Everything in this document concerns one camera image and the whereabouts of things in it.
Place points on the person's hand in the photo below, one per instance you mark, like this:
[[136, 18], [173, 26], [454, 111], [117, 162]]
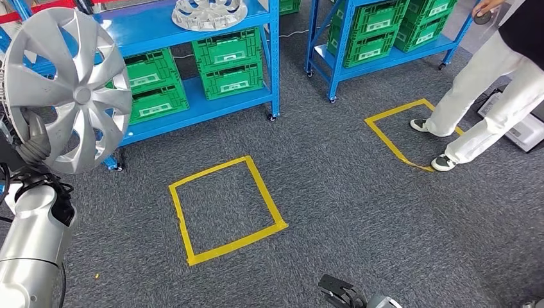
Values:
[[488, 5]]

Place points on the black round puck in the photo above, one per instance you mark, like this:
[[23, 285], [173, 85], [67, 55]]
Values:
[[483, 19]]

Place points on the silver wheel cover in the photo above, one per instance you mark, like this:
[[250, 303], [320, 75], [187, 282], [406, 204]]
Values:
[[83, 95], [199, 23]]

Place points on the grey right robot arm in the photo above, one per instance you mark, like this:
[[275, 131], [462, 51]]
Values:
[[384, 302]]

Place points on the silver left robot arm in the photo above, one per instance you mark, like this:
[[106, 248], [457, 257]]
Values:
[[29, 238]]

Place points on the blue metal shelf rack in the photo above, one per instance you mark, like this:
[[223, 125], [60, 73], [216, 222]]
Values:
[[403, 57], [140, 25]]

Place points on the person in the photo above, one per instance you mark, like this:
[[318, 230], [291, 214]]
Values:
[[480, 85]]

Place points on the grey floor device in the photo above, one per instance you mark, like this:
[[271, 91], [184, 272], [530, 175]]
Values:
[[527, 131]]

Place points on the red barrier belt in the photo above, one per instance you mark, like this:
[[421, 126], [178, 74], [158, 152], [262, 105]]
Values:
[[42, 9]]

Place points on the black barrier post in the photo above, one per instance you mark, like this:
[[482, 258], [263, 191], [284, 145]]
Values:
[[85, 6]]

